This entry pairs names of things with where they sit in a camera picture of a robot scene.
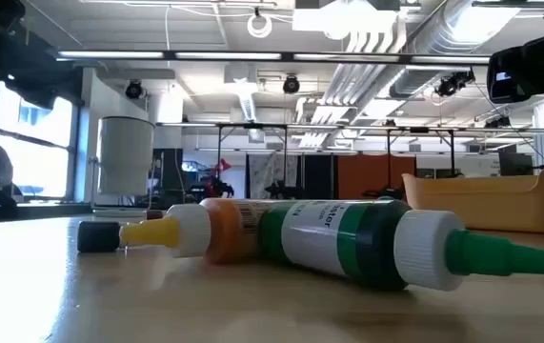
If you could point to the yellow plastic bin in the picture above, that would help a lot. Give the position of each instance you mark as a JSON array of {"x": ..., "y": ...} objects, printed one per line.
[{"x": 490, "y": 205}]

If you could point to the large green food coloring bottle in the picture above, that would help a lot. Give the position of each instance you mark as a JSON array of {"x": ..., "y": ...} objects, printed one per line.
[{"x": 376, "y": 243}]

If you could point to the large yellow-capped food coloring bottle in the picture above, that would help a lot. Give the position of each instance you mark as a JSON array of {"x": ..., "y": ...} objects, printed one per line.
[{"x": 226, "y": 228}]

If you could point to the small dark teal dropper bottle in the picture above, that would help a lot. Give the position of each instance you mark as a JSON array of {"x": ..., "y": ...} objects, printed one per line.
[{"x": 98, "y": 236}]

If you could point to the black ceiling spotlight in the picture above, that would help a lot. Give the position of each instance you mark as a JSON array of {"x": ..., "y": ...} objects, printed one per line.
[
  {"x": 134, "y": 89},
  {"x": 291, "y": 85},
  {"x": 452, "y": 83}
]

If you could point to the black computer monitor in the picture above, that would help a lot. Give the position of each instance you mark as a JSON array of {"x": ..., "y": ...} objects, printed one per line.
[{"x": 514, "y": 164}]

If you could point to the long overhead light bar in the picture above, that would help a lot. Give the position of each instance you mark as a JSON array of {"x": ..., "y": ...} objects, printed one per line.
[{"x": 228, "y": 55}]

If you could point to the small dark red dropper bottle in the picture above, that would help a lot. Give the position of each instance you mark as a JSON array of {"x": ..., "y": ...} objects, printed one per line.
[{"x": 154, "y": 215}]

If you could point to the white cylindrical container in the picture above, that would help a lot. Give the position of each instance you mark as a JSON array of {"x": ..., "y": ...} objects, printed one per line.
[{"x": 126, "y": 157}]

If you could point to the silver ventilation duct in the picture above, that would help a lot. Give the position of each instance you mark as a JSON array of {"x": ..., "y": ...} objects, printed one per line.
[{"x": 431, "y": 33}]

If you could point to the orange partition wall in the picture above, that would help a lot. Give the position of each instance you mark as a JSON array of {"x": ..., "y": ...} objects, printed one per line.
[{"x": 371, "y": 176}]

